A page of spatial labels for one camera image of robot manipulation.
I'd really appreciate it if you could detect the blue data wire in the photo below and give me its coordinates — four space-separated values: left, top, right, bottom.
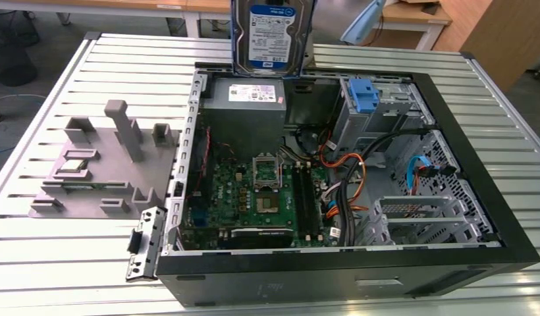
324 189 340 218
407 156 442 197

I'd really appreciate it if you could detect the hard disk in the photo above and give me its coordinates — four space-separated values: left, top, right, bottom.
230 0 315 79

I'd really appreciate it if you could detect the metal disk bay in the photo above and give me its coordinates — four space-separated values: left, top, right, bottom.
368 194 485 246

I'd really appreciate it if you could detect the metal socket cover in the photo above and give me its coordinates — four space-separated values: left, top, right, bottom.
251 153 283 192

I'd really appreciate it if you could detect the green motherboard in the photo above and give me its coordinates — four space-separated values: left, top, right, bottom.
184 157 340 250

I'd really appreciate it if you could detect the grey power supply unit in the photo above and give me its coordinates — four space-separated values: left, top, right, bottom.
198 77 288 162

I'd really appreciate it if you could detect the CPU socket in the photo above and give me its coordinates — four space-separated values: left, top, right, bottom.
254 189 283 215

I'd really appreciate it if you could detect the black RAM slot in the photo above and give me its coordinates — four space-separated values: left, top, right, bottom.
302 164 326 240
291 164 315 241

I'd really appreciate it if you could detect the black graphics card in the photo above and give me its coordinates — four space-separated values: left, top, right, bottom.
219 226 294 250

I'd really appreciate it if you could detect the metal optical drive cage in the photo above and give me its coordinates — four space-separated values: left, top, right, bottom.
338 77 433 159

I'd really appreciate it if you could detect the blue plastic drive latch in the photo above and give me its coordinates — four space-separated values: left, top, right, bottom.
348 78 379 113

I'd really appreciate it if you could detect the grey parts rack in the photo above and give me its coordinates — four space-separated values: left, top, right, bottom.
29 100 183 220

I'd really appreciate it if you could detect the black open PC case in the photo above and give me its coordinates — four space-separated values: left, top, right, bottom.
155 61 540 309

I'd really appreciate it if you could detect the green RAM stick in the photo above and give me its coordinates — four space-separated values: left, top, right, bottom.
60 183 109 192

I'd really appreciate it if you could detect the silver CPU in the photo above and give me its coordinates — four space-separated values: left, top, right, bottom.
57 160 89 172

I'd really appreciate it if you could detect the wooden desk with white legs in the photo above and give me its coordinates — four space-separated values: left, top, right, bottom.
352 0 454 50

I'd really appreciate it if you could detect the wooden cabinet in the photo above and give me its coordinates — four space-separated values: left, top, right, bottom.
461 0 540 93

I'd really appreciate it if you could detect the thin red black wire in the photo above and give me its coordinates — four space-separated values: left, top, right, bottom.
192 126 235 198

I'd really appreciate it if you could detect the orange wire bundle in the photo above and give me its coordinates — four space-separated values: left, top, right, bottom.
320 153 370 215

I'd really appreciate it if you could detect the thick black cable bundle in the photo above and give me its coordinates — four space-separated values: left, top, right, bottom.
339 128 429 246

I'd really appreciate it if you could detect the grey card retention bracket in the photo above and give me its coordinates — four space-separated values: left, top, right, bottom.
124 205 168 283

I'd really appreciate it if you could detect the long white frame desk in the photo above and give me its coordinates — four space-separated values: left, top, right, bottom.
0 0 234 37

